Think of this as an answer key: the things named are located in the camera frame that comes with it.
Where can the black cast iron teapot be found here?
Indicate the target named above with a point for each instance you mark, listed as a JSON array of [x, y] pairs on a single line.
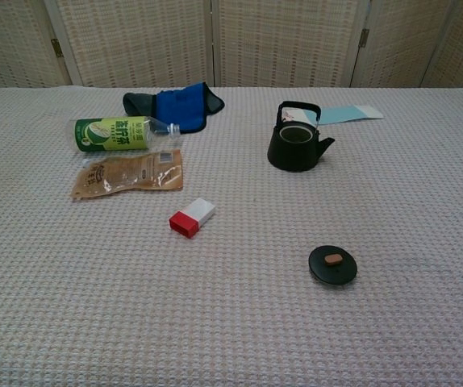
[[292, 155]]

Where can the light blue paper card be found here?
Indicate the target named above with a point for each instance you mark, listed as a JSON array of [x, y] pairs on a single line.
[[344, 114]]

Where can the woven folding screen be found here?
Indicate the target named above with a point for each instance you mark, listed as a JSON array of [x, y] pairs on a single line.
[[284, 40]]

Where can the black lid with wooden knob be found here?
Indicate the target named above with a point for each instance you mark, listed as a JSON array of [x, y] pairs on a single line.
[[320, 270]]

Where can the blue and grey cloth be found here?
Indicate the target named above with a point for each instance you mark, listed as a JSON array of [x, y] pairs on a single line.
[[179, 109]]

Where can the beige woven tablecloth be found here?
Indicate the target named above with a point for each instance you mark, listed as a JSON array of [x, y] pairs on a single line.
[[255, 322]]

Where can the red and white box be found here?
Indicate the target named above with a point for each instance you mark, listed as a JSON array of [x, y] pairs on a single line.
[[183, 223]]

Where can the brown snack pouch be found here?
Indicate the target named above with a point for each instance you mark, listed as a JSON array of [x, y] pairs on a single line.
[[126, 175]]

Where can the green label tea bottle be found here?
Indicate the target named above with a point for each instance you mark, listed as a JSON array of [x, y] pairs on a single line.
[[110, 135]]

